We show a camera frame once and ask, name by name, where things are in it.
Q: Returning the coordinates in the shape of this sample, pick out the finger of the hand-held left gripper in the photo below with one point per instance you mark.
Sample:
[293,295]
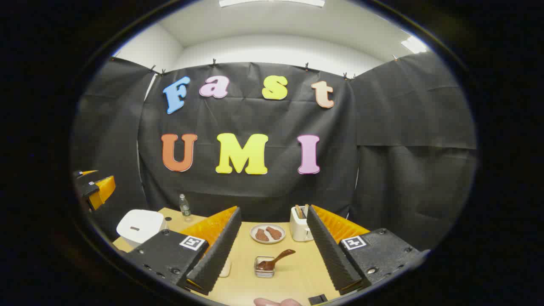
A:
[80,174]
[90,190]

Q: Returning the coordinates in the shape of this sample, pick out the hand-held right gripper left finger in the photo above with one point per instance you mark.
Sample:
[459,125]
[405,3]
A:
[221,250]

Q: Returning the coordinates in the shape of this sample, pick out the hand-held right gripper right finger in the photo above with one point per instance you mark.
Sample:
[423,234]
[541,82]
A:
[327,250]

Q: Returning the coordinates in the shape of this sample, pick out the brown wooden spoon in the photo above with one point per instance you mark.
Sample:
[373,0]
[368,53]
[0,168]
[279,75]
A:
[276,259]

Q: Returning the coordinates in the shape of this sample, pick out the white rice cooker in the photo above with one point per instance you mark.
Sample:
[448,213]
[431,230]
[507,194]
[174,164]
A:
[140,227]

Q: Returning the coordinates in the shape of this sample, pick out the white toaster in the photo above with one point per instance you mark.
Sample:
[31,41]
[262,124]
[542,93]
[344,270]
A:
[299,229]

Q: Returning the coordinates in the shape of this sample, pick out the white round plate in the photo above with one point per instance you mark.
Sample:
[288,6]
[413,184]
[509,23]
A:
[254,234]

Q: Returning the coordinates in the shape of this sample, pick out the toast slice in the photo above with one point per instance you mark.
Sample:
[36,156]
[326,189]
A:
[306,210]
[299,211]

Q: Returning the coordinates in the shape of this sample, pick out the clear plastic water bottle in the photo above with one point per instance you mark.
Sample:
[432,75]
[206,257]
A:
[185,209]

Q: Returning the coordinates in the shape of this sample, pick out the black backdrop cloth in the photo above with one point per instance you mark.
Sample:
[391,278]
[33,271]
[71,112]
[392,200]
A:
[263,191]

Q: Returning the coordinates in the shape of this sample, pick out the small ceiling light panel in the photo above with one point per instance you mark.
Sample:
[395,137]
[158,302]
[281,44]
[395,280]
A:
[414,44]

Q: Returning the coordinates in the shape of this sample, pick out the long ceiling light panel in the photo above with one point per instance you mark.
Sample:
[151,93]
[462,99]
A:
[272,2]

